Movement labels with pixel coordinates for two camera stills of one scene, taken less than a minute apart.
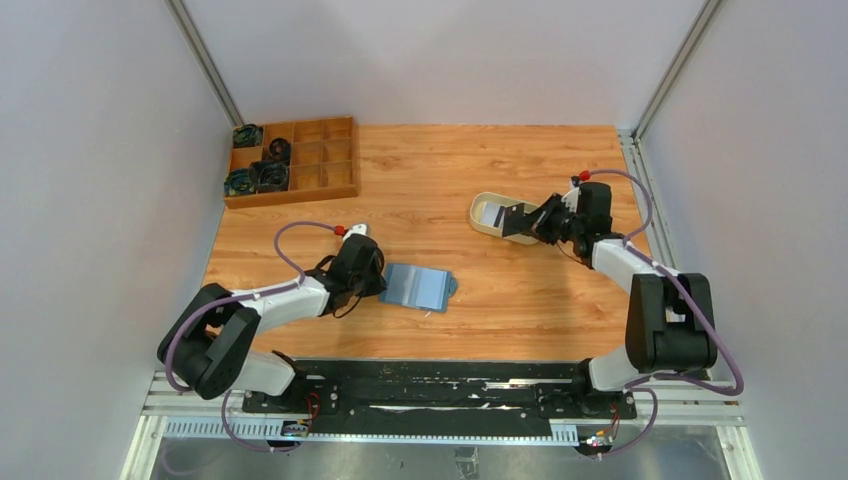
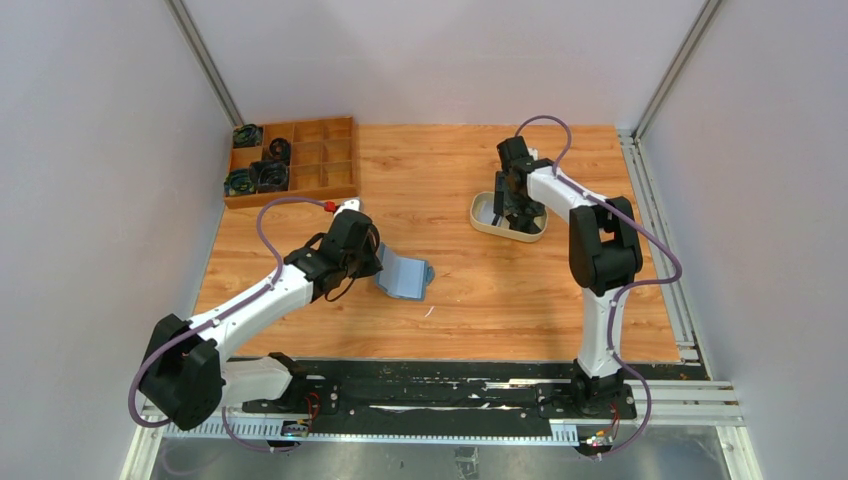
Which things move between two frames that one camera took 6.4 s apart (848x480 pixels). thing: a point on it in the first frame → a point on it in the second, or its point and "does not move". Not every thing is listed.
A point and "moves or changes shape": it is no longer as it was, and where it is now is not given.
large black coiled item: (269, 176) does not move
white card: (489, 213) does not move
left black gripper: (374, 281) → (366, 261)
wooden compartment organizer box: (323, 161) does not move
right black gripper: (536, 221) → (514, 201)
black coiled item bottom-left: (239, 182) does not move
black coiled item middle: (280, 148) does not move
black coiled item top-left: (248, 135) does not move
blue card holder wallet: (419, 286) moves or changes shape
